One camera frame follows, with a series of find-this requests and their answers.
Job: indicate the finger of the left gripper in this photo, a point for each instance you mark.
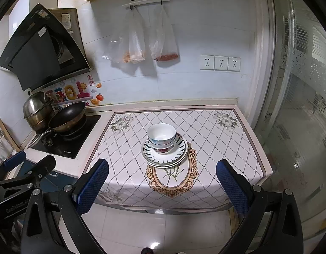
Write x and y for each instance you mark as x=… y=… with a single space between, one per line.
x=14 y=161
x=41 y=169

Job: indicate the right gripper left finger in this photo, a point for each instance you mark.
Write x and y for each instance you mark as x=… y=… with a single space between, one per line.
x=88 y=186

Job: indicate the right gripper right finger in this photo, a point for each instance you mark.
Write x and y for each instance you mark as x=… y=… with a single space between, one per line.
x=237 y=188

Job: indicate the white blue-leaf plate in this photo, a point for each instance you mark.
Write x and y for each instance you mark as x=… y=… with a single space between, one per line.
x=165 y=156

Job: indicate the white black-rimmed bowl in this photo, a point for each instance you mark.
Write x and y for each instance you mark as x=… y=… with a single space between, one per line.
x=161 y=146

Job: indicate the white polka-dot bowl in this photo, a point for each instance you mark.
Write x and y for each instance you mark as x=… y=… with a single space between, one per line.
x=161 y=134

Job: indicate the large white grey-flower plate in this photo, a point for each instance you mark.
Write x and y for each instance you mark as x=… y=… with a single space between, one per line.
x=164 y=165

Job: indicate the white red-flower bowl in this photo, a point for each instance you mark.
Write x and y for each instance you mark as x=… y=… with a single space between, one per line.
x=163 y=151

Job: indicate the black gas stove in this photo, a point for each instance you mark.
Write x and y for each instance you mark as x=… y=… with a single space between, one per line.
x=67 y=144

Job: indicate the steel steamer pot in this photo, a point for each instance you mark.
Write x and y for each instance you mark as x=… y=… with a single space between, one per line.
x=38 y=111

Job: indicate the dark frying pan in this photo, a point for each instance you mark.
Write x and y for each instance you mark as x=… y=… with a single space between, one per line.
x=64 y=120

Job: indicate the patterned pink tablecloth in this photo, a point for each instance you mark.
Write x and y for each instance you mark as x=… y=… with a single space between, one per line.
x=204 y=136

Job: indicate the glass sliding door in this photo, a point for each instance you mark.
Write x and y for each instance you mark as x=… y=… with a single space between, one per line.
x=292 y=124

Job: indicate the black range hood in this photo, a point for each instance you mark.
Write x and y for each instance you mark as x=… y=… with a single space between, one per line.
x=45 y=48

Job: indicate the plastic bag orange contents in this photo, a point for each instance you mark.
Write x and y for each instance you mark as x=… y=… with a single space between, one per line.
x=127 y=44

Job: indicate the plastic bag red contents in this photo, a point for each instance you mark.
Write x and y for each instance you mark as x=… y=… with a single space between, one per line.
x=162 y=42

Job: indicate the colourful wall sticker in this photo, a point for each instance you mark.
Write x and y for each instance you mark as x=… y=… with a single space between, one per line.
x=77 y=89

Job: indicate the right white wall socket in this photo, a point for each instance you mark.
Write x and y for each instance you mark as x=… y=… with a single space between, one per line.
x=234 y=64

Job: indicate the white wall socket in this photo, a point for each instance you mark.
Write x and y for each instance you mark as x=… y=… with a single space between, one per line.
x=207 y=62
x=221 y=63
x=234 y=64

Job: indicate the middle white wall socket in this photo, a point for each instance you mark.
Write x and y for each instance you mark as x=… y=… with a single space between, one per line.
x=221 y=63

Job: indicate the left white wall socket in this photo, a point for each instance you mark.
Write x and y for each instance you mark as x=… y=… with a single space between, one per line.
x=207 y=62

